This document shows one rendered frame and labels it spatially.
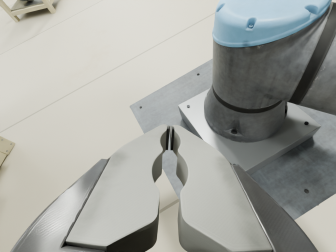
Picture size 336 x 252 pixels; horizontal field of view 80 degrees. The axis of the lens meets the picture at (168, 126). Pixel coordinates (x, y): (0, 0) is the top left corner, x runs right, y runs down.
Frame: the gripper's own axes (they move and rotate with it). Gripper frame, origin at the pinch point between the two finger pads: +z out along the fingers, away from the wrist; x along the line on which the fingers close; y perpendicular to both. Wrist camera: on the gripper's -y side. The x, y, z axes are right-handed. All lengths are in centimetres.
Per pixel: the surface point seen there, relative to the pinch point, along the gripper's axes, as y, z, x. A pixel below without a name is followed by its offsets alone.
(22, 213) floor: 106, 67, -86
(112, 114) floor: 62, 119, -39
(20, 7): 3, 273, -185
